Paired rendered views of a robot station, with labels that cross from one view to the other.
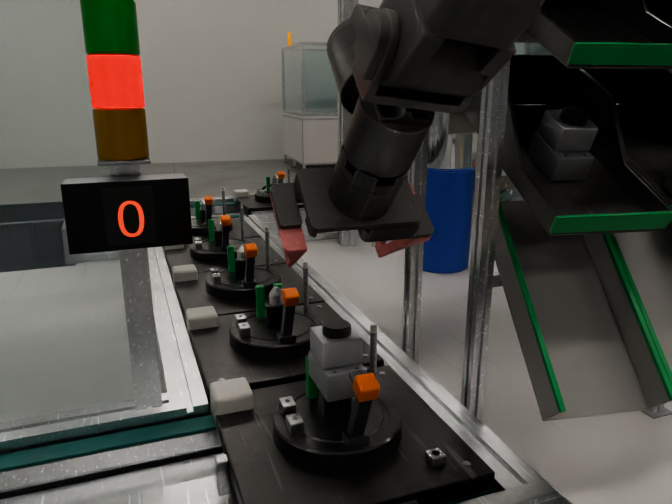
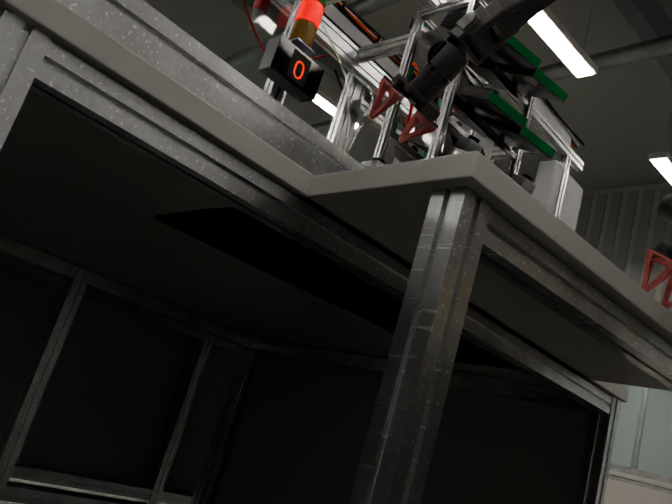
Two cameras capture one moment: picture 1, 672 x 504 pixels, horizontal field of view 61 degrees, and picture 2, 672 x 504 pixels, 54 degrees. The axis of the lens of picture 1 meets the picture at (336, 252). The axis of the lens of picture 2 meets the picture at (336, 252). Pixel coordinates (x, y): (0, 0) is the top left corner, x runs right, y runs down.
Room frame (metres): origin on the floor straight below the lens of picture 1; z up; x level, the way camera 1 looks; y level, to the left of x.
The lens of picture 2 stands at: (-0.57, 0.49, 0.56)
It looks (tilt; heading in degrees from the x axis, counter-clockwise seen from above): 15 degrees up; 338
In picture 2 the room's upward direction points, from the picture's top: 17 degrees clockwise
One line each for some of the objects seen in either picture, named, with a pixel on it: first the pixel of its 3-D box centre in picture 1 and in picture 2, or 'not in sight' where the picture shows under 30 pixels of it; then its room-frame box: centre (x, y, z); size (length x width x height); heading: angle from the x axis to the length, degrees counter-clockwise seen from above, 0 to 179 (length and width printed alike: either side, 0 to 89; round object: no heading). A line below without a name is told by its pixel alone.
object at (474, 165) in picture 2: not in sight; (458, 302); (0.40, -0.16, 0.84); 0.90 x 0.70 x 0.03; 106
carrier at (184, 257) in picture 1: (220, 235); not in sight; (1.25, 0.26, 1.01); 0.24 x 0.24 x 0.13; 20
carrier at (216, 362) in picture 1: (276, 311); not in sight; (0.79, 0.09, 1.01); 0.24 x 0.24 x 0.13; 20
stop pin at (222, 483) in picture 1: (222, 475); not in sight; (0.50, 0.12, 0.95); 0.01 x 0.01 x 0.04; 20
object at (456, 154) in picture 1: (448, 92); not in sight; (1.51, -0.28, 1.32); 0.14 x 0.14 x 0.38
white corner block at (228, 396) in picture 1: (231, 402); not in sight; (0.61, 0.12, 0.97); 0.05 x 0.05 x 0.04; 20
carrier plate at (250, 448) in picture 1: (337, 437); not in sight; (0.55, 0.00, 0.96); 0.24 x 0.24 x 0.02; 20
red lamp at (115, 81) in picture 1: (116, 82); (309, 15); (0.59, 0.22, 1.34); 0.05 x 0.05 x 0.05
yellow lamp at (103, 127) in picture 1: (121, 133); (302, 36); (0.59, 0.22, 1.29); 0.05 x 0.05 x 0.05
